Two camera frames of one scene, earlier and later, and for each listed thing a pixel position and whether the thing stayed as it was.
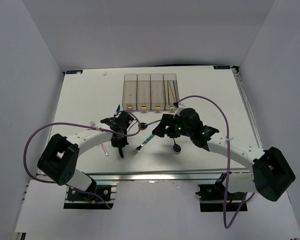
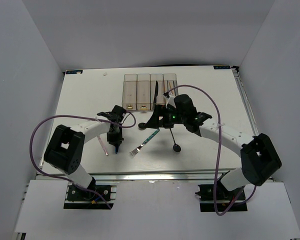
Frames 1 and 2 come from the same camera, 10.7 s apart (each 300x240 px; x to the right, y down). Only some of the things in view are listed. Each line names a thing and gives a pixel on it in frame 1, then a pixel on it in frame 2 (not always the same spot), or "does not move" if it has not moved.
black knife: [120, 150] -> [156, 93]
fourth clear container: [170, 91] does not move
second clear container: [143, 92] does not move
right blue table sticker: [221, 67] does not move
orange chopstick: [172, 92] does not move
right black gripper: [167, 120] -> [159, 111]
